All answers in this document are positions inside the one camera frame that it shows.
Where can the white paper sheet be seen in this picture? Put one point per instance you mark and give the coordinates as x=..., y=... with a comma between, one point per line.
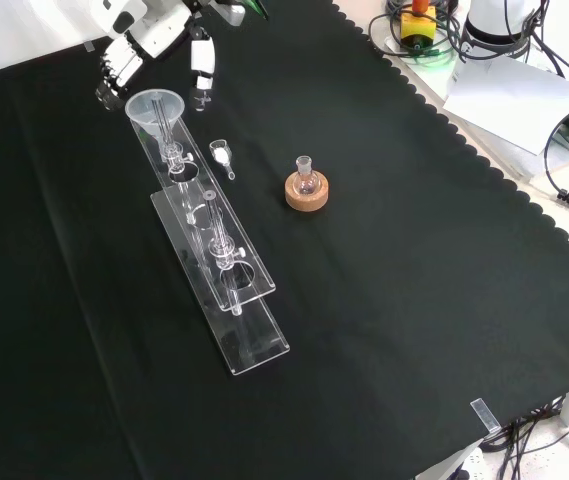
x=504, y=95

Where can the yellow stop button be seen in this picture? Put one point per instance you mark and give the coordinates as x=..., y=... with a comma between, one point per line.
x=416, y=27

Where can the grey tape piece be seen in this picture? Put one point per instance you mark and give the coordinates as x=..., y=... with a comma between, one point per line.
x=89, y=47

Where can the clear weighing funnel with powder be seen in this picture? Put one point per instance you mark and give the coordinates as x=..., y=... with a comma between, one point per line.
x=220, y=152

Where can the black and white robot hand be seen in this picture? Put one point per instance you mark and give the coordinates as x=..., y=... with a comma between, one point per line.
x=154, y=25

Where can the small round-bottom glass flask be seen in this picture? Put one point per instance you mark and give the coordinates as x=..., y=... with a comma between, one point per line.
x=307, y=185

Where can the clear tape piece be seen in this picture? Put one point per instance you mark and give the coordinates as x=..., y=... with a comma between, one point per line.
x=484, y=415

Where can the black table cloth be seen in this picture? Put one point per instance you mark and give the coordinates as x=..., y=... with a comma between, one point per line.
x=389, y=300

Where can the translucent plastic funnel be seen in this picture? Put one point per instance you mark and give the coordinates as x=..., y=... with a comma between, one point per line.
x=139, y=107

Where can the clear acrylic funnel stand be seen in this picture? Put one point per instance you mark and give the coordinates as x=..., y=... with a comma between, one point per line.
x=254, y=345

